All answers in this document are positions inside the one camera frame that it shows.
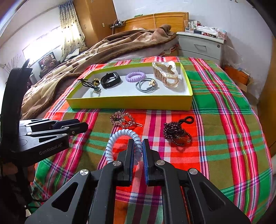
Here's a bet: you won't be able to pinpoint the beaded heart hair clip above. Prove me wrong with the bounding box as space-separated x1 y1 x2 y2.
110 111 143 129

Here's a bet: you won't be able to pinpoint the dotted curtain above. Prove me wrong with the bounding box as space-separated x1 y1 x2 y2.
58 2 87 63

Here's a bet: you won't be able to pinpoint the teddy bear picture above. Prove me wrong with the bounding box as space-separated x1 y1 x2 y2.
38 54 58 75

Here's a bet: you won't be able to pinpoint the dark red beaded hair tie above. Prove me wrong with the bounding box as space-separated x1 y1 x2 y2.
163 116 195 147

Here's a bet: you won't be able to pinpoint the yellow cardboard box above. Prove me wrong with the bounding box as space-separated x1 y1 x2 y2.
66 61 193 111

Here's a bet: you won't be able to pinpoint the wooden headboard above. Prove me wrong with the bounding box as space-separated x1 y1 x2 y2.
114 12 189 34

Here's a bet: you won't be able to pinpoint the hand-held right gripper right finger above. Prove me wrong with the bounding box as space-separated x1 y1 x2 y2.
142 139 252 224

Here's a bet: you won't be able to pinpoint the clear cosmetics organizer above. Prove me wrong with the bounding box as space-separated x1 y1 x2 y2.
184 20 198 33

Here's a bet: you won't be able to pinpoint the purple spiral hair tie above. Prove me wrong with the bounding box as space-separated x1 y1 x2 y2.
126 72 145 82

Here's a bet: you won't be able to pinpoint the white nightstand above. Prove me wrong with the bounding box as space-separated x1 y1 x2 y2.
176 31 227 65

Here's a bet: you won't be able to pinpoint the light blue spiral hair tie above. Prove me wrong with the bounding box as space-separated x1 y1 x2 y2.
106 129 143 165

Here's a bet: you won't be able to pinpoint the pink pearly claw clip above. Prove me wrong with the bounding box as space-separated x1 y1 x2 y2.
152 61 179 88

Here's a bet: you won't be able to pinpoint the power strip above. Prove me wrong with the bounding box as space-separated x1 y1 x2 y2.
109 20 127 28

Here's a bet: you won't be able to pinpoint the plaid cloth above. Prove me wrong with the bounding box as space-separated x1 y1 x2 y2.
32 56 273 224

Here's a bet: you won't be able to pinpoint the window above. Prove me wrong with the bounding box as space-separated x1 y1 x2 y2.
22 26 65 63

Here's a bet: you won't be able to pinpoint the gold flower hair tie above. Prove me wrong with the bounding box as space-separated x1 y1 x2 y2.
77 78 101 87

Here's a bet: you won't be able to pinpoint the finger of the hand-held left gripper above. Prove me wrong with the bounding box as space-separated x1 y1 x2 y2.
28 122 88 144
19 118 80 133

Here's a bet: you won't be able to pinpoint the pile of small packets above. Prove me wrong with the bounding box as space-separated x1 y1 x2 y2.
194 22 228 39

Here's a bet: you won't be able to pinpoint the wooden wardrobe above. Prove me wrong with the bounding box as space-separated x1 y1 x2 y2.
73 0 118 49

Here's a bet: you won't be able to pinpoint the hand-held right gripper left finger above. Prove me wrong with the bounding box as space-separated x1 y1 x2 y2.
25 139 135 224

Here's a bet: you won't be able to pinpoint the grey hair ties with flower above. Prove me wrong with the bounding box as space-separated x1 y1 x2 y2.
135 78 158 94

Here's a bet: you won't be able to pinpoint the brown fleece blanket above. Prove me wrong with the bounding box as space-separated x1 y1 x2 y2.
20 24 178 120

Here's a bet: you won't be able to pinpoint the black watch band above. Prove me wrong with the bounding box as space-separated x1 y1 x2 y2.
100 72 122 89

